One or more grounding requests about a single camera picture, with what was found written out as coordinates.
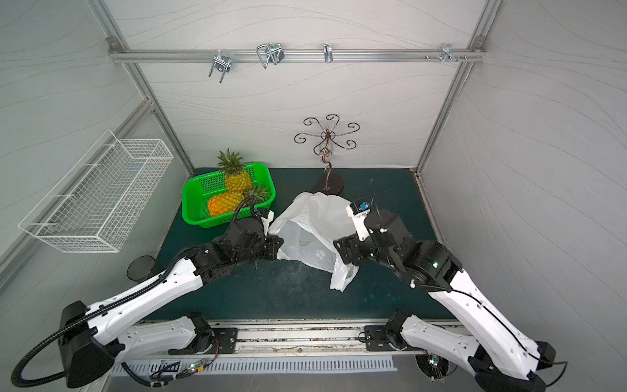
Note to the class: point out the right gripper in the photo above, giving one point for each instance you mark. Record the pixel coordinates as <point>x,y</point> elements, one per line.
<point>348,250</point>

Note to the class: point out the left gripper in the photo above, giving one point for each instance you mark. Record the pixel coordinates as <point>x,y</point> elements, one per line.
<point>269,245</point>

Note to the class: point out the pineapple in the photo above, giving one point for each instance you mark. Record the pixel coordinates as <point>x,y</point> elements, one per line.
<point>237,179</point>
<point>228,202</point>

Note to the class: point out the white plastic bag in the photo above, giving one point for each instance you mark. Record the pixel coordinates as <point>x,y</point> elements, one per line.
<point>309,226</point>

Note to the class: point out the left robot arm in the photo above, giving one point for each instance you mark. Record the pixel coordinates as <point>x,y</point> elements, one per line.
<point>84,359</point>

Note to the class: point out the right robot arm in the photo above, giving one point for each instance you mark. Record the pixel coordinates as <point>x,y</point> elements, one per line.
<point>496,353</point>

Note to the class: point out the lying pineapple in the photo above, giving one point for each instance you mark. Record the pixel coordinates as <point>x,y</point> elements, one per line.
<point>228,202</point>

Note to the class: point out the green table mat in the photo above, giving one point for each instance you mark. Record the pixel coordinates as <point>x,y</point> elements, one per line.
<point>292,290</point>

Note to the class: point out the bronze scroll hanger stand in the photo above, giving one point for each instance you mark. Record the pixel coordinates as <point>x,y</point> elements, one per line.
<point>331,183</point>

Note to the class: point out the right controller board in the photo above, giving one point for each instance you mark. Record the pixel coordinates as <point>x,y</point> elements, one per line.
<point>434,367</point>

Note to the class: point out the controller board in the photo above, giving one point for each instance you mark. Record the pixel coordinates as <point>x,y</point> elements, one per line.
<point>198,366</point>
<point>434,367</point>

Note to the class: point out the left controller board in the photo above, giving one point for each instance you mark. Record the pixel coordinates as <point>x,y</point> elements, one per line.
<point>198,366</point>

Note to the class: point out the metal U-bolt clamp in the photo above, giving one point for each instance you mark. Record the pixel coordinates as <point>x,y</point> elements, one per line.
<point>221,65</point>

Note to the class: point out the metal U-bolt hook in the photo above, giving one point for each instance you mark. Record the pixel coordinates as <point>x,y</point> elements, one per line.
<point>270,53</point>

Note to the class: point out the right metal hook clamp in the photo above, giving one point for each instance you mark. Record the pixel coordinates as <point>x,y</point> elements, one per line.
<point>446,55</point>

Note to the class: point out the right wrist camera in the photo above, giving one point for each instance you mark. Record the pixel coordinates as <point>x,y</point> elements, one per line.
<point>358,211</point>

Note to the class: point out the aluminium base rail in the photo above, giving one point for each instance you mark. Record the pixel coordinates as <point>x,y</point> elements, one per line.
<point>241,338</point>

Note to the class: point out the white wire basket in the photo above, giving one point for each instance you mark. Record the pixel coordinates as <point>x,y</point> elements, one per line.
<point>95,205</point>

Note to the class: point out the white vented cable duct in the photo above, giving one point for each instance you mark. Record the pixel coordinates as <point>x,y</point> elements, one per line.
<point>230,365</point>

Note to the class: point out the small metal bracket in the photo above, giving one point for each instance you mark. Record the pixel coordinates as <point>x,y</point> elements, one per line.
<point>328,53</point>

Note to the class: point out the aluminium cross rail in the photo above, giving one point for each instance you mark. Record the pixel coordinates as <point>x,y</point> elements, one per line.
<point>292,56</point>

